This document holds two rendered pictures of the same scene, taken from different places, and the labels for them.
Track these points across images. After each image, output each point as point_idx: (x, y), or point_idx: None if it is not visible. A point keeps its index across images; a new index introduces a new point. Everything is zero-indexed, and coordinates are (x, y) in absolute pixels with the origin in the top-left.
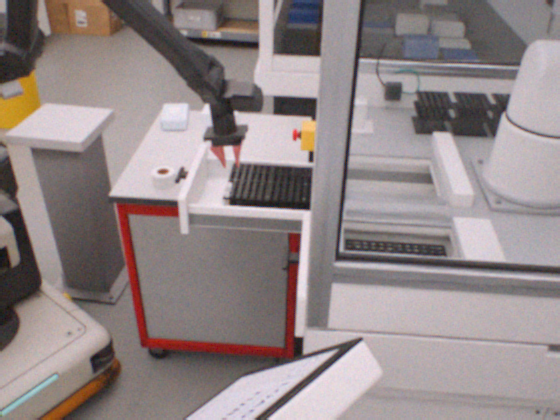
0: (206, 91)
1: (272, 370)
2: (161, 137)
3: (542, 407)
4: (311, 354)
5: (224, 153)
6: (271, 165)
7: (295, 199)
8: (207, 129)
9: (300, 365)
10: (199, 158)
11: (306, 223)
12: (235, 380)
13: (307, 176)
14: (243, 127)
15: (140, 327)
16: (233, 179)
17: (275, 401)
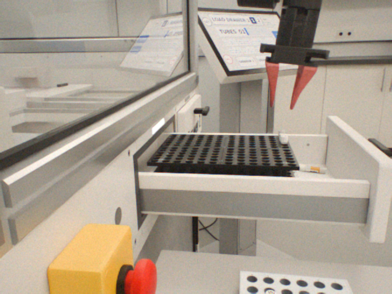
0: None
1: (216, 45)
2: None
3: None
4: (203, 27)
5: (295, 91)
6: (223, 163)
7: (189, 136)
8: (325, 49)
9: (207, 24)
10: (360, 142)
11: (184, 108)
12: (232, 73)
13: (163, 153)
14: (266, 44)
15: None
16: (283, 149)
17: (216, 11)
